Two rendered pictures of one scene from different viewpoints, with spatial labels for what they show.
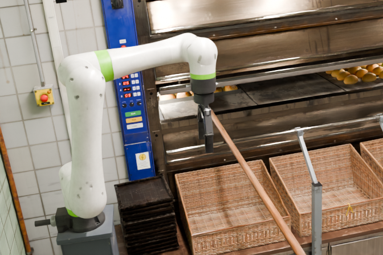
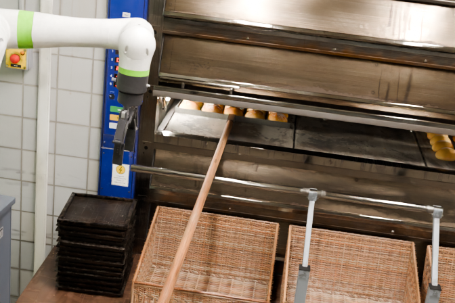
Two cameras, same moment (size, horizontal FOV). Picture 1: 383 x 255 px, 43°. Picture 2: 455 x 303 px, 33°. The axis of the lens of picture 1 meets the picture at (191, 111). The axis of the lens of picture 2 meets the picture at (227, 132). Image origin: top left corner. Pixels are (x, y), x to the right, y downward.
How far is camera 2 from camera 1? 0.97 m
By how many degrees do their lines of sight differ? 13
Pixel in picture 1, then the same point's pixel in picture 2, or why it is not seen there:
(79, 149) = not seen: outside the picture
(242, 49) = (283, 66)
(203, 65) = (129, 59)
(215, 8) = (256, 3)
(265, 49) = (314, 76)
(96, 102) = not seen: outside the picture
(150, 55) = (82, 32)
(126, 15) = not seen: outside the picture
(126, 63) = (49, 33)
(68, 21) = not seen: outside the picture
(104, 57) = (25, 19)
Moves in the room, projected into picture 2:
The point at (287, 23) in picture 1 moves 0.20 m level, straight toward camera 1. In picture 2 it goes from (353, 47) to (336, 55)
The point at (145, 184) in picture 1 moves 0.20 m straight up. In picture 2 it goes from (109, 203) to (111, 161)
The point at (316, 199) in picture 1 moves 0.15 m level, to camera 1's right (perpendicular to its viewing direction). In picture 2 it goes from (298, 287) to (338, 297)
